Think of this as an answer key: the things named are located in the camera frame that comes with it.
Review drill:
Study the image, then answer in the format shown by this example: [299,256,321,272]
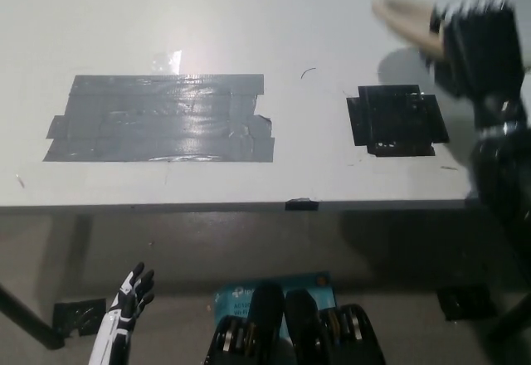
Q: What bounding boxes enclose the clear tape piece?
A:
[151,49,183,75]

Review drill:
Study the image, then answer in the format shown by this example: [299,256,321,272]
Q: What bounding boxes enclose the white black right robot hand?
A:
[418,0,526,103]

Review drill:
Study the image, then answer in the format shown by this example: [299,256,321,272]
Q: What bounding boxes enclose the beige notebook stack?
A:
[370,0,450,58]

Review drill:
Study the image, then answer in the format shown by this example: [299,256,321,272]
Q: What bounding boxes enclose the black tape square patch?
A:
[345,85,451,158]

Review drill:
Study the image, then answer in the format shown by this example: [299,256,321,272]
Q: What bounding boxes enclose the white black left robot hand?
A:
[105,261,157,333]

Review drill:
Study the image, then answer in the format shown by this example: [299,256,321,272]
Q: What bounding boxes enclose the grey duct tape patch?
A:
[41,73,276,163]

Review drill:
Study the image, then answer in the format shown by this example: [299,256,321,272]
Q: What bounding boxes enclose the black table leg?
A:
[0,282,66,350]

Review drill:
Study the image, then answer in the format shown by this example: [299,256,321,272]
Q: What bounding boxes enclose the small black edge tape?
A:
[285,197,321,212]

